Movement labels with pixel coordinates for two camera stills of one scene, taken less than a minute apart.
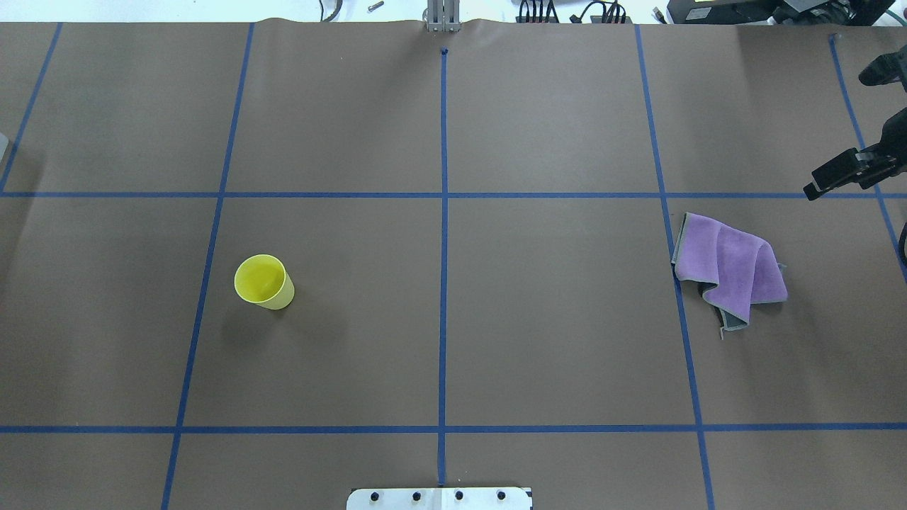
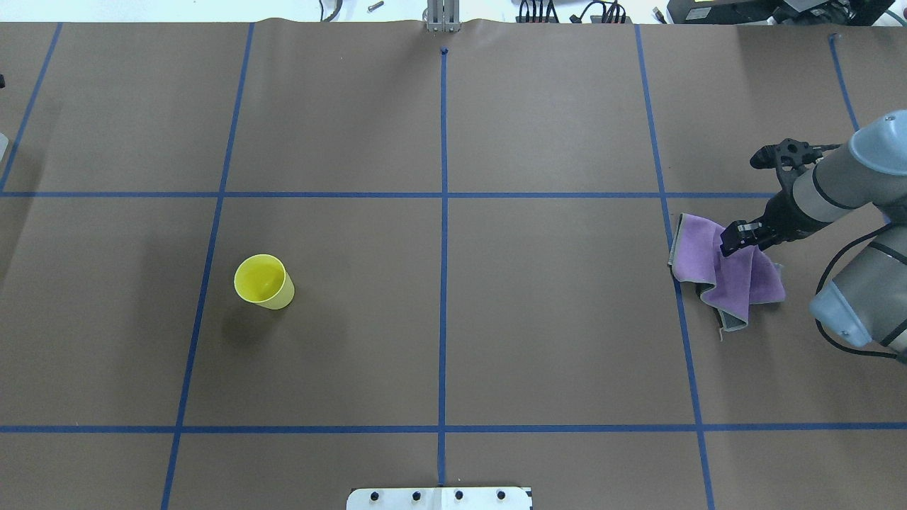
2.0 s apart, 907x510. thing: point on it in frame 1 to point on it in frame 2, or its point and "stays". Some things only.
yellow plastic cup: x=263 y=280 stays
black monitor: x=830 y=12 stays
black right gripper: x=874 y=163 to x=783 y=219
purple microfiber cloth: x=735 y=270 stays
